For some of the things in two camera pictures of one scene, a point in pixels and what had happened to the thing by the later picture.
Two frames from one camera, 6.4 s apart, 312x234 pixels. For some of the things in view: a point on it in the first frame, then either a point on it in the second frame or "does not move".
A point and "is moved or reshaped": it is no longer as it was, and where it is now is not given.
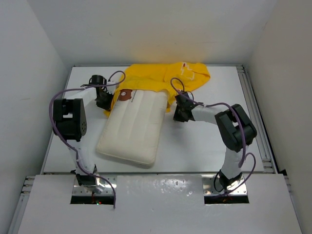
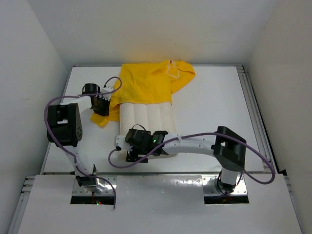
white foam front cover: [160, 204] does not move
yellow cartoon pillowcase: [168, 79] is moved or reshaped
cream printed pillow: [134, 125] is moved or reshaped
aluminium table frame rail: [268, 164] does not move
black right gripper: [177, 117] to [132, 154]
